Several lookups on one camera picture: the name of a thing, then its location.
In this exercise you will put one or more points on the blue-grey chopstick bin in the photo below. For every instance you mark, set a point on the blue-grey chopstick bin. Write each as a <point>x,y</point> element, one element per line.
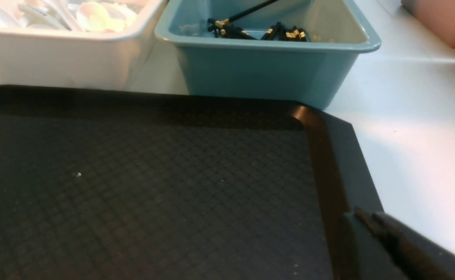
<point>306,72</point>

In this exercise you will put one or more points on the pink container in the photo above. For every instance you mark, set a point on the pink container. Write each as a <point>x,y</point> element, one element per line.
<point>437,15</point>

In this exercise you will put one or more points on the pile of white spoons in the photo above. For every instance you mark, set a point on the pile of white spoons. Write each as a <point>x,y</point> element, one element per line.
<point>71,15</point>

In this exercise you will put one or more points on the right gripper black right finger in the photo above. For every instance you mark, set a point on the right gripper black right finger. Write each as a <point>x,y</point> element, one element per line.
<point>417,257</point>

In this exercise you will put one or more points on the pile of black chopsticks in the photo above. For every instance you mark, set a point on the pile of black chopsticks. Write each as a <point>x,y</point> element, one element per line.
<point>276,32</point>

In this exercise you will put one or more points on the black serving tray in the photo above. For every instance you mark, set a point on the black serving tray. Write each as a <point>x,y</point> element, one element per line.
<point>102,185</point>

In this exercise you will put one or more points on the white spoon bin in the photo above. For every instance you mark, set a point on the white spoon bin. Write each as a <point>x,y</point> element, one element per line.
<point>108,61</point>

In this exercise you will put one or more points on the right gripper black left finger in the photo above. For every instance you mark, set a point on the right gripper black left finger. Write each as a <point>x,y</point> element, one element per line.
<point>358,255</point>

